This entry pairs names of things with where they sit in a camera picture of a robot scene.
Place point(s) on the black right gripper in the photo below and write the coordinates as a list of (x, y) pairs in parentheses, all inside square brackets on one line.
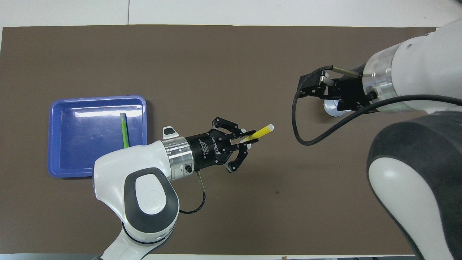
[(352, 90)]

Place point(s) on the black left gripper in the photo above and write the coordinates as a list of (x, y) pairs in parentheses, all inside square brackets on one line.
[(205, 150)]

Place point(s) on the yellow marker pen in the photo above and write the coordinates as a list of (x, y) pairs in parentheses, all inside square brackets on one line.
[(263, 130)]

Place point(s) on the green marker pen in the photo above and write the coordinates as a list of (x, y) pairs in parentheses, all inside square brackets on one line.
[(125, 131)]

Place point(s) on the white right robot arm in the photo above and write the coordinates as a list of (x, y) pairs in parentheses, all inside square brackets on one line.
[(415, 61)]

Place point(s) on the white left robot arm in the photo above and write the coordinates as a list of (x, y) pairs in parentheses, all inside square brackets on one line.
[(119, 166)]

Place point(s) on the translucent plastic cup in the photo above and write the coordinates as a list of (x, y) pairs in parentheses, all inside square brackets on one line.
[(330, 108)]

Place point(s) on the brown table mat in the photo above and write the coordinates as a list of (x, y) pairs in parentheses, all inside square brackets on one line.
[(231, 65)]

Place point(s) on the blue plastic tray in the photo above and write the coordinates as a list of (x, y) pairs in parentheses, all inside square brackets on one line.
[(72, 144)]

